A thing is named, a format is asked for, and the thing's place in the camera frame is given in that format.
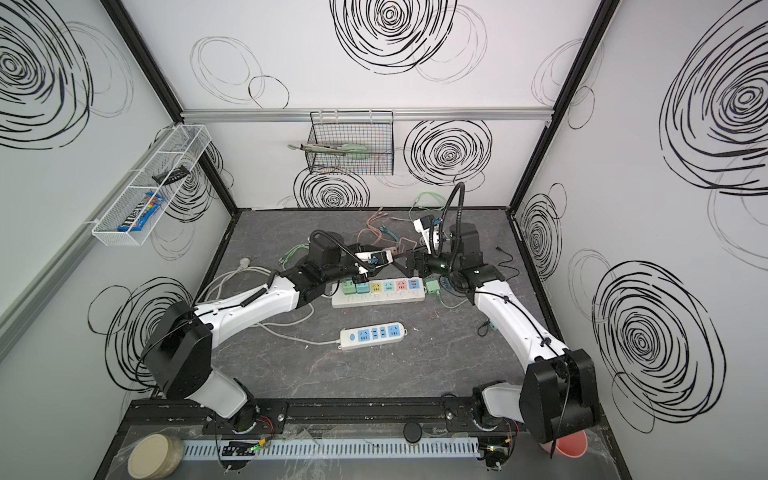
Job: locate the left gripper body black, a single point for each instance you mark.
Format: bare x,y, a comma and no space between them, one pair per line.
365,271

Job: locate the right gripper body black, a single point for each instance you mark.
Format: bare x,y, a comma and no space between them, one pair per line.
414,262

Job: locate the large multicolour power strip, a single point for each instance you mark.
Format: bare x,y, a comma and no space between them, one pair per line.
381,292

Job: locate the pink charger plug with cable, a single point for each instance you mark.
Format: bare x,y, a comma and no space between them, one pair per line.
376,235

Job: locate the small blue white power strip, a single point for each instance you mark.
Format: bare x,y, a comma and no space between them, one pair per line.
376,335

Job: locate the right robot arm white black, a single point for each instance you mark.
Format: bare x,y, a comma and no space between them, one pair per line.
558,396

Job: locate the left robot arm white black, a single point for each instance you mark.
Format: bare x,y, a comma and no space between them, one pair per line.
179,355

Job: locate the black round knob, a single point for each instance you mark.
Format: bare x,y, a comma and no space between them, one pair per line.
412,432

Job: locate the blue candy packet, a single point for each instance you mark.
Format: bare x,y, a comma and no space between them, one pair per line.
142,212

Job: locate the pink plastic cup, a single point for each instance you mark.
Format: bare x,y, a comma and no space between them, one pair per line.
572,446

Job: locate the round beige lid container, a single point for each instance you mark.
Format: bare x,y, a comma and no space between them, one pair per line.
155,457

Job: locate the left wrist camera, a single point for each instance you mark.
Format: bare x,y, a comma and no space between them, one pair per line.
372,260

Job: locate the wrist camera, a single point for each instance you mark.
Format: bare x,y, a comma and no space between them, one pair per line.
372,260
428,227

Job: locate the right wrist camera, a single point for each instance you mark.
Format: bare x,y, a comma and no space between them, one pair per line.
428,227

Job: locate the black wire basket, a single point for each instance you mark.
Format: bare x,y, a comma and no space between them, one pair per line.
356,141

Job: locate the black front rail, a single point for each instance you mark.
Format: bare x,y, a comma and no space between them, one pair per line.
269,417

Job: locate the white wire shelf basket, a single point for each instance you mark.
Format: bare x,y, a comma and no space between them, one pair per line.
178,145

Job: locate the white slotted cable duct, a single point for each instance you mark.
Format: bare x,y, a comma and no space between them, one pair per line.
334,449

